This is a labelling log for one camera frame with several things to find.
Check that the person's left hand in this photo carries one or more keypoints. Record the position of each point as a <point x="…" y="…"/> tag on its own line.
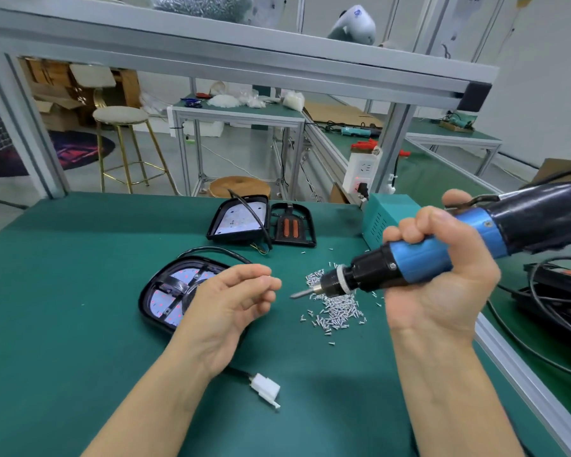
<point x="224" y="314"/>

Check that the person's right hand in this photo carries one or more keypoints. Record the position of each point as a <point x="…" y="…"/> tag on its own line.
<point x="447" y="285"/>

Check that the stack of unassembled lamp housings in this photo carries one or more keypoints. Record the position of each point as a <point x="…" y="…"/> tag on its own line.
<point x="238" y="219"/>

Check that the heap of small silver screws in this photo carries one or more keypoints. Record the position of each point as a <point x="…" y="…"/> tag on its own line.
<point x="335" y="304"/>

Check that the blue black electric screwdriver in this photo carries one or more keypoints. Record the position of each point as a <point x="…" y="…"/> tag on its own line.
<point x="542" y="219"/>

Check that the person's left forearm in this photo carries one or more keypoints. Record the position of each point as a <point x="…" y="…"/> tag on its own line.
<point x="148" y="414"/>

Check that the teal power supply box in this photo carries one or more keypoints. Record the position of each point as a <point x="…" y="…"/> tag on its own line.
<point x="385" y="216"/>

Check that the round brown wooden stool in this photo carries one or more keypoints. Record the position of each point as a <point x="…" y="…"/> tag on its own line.
<point x="238" y="185"/>

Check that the white power strip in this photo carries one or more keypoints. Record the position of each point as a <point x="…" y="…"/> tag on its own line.
<point x="362" y="171"/>

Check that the green workbench white legs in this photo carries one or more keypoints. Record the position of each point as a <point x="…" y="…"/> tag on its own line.
<point x="452" y="133"/>

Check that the brown cardboard box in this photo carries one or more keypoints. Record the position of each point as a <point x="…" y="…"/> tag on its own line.
<point x="561" y="171"/>

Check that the red tool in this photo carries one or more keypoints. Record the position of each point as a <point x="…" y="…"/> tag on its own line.
<point x="363" y="145"/>

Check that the teal hand tool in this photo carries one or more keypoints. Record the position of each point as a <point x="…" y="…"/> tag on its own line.
<point x="357" y="131"/>

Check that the small green workbench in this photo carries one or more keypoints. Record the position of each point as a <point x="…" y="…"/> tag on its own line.
<point x="233" y="111"/>

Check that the round beige stool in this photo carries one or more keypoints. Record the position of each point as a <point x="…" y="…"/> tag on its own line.
<point x="122" y="115"/>

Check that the white crumpled bag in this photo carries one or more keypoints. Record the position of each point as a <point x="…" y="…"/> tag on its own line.
<point x="293" y="100"/>

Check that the colourful round rug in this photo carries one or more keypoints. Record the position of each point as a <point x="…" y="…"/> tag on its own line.
<point x="67" y="149"/>

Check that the brown wooden cabinet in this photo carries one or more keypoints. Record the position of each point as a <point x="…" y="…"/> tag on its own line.
<point x="128" y="85"/>

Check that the open brown cardboard carton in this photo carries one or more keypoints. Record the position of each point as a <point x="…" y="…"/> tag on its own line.
<point x="57" y="107"/>

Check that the white handheld device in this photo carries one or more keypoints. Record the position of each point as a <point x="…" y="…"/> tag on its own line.
<point x="354" y="25"/>

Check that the clear bag of screws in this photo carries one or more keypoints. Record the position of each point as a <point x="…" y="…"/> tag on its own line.
<point x="205" y="4"/>

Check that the aluminium shelf frame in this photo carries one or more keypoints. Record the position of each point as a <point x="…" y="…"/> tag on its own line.
<point x="219" y="52"/>

